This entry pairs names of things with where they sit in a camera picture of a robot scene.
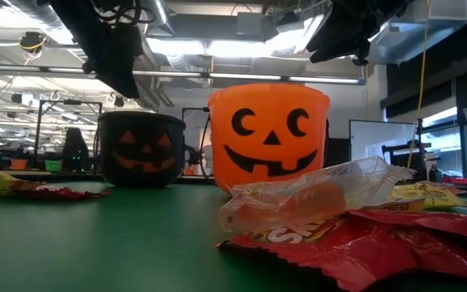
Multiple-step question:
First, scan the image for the black metal frame stand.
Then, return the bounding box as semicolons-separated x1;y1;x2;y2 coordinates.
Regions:
34;99;104;171

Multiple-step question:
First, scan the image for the black pumpkin face bucket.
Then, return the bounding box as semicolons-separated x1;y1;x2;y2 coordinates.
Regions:
95;111;187;188

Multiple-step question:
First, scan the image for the red Skittles candy packet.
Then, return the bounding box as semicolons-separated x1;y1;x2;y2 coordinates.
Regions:
346;208;467;247
12;184;112;202
216;214;467;292

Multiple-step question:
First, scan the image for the black ceiling cable reel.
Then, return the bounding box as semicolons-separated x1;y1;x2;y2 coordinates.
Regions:
18;31;49;54

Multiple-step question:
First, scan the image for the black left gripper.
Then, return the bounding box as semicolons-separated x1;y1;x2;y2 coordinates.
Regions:
49;0;145;100

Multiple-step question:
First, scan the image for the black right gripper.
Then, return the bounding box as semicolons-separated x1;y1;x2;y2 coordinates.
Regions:
306;0;417;64

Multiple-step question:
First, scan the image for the silver air duct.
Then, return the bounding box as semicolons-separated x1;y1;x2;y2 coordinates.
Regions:
144;0;176;36

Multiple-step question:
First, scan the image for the yellow hanging cord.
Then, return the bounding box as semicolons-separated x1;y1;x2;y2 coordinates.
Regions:
406;0;431;168

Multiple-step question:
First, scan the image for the black equipment rack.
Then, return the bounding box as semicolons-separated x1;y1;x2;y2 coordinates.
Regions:
381;117;433;182

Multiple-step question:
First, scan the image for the clear gummy candy packet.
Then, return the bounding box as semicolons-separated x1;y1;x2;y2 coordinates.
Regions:
216;156;417;234

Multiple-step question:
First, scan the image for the green table mat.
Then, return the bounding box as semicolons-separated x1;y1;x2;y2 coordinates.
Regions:
0;180;467;292

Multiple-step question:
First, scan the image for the long ceiling light tube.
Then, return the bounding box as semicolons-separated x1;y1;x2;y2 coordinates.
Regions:
131;69;366;85

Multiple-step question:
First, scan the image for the white screen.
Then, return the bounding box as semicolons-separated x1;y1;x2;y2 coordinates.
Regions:
349;119;418;162

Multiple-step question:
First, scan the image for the orange pumpkin face bucket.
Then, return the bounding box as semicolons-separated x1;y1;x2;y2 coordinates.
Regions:
199;83;332;194

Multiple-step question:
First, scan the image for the grey ceiling unit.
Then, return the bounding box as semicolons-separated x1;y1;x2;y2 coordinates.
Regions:
236;11;265;41

